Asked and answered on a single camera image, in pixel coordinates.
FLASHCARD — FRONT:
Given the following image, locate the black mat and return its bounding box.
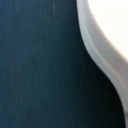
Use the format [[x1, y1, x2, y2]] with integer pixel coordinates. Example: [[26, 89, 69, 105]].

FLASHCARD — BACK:
[[0, 0, 126, 128]]

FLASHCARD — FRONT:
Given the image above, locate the cream wooden spatula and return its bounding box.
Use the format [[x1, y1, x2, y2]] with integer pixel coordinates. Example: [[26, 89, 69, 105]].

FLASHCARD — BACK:
[[77, 0, 128, 112]]

